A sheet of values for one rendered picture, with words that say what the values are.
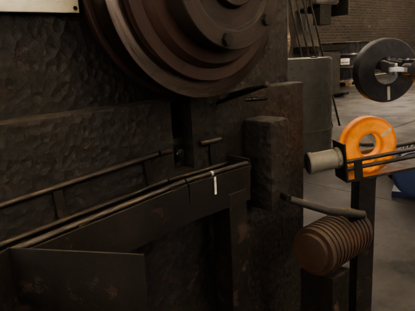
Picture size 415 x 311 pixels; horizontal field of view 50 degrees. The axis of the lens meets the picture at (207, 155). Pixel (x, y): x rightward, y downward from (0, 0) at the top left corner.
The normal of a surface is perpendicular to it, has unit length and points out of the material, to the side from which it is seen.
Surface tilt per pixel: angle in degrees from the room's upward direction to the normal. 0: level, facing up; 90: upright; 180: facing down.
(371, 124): 90
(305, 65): 90
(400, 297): 0
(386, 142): 90
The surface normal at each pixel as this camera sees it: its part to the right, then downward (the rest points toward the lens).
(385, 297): -0.05, -0.97
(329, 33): 0.68, 0.14
